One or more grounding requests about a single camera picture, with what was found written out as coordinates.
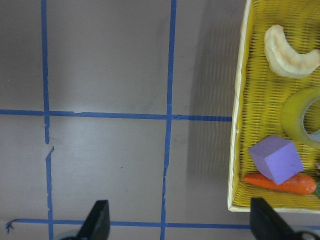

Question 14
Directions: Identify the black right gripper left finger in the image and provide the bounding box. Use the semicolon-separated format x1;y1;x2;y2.
60;200;110;240

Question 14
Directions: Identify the orange toy carrot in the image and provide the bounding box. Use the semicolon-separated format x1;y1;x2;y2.
243;173;318;195

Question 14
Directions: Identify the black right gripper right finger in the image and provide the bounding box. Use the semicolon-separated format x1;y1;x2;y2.
249;197;320;240

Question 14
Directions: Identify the brown dried leaf toy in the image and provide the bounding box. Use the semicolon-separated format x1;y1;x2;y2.
315;163;320;199

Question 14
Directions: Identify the pale croissant toy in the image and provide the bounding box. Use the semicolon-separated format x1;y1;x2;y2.
264;24;320;79

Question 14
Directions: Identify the yellow clear tape roll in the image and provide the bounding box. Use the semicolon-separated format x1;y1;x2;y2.
280;87;320;150

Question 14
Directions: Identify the yellow plastic basket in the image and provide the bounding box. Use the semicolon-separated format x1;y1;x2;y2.
227;0;320;214

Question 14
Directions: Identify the purple foam cube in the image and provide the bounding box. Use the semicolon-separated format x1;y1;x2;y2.
248;135;304;185

